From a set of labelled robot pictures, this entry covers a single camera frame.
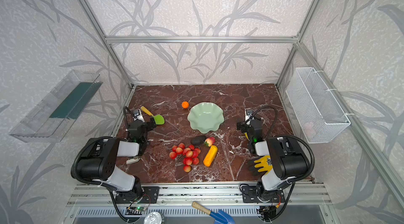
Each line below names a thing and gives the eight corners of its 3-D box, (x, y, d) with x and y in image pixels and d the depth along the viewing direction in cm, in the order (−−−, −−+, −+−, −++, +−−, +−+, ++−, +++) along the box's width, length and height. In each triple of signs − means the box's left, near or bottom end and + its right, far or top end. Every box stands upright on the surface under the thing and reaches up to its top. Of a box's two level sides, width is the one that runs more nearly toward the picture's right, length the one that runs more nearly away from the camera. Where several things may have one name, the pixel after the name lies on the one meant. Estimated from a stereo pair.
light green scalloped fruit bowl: (187, 136, 96) (185, 131, 91) (190, 107, 110) (189, 102, 105) (224, 136, 96) (224, 131, 91) (222, 107, 110) (223, 102, 105)
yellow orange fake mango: (202, 164, 84) (201, 162, 82) (210, 145, 91) (210, 143, 88) (210, 168, 83) (210, 166, 80) (218, 149, 90) (219, 147, 87)
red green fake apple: (203, 144, 92) (203, 141, 89) (209, 137, 95) (209, 134, 92) (209, 149, 90) (209, 146, 87) (215, 141, 93) (215, 138, 90)
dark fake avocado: (191, 147, 91) (190, 144, 88) (192, 138, 95) (191, 135, 92) (205, 147, 91) (204, 144, 88) (205, 138, 95) (205, 135, 92)
